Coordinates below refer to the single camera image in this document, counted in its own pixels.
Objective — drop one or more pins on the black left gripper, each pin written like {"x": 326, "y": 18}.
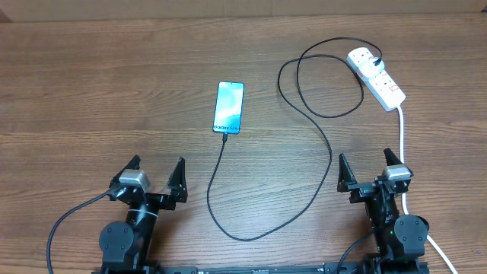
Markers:
{"x": 175, "y": 184}

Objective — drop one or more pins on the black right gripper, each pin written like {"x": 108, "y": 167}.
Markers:
{"x": 361, "y": 190}

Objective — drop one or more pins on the Galaxy S24 smartphone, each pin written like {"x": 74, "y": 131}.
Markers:
{"x": 228, "y": 107}

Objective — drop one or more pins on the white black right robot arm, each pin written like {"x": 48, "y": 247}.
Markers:
{"x": 400, "y": 238}

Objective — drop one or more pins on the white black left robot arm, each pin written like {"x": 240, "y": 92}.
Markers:
{"x": 125, "y": 244}

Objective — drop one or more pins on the white charger plug adapter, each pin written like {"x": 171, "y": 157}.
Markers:
{"x": 371, "y": 67}

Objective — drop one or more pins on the white power strip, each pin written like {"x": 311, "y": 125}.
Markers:
{"x": 382, "y": 86}

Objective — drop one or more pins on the cardboard back panel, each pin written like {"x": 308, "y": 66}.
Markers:
{"x": 101, "y": 10}

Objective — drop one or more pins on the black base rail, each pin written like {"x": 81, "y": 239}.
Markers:
{"x": 326, "y": 268}

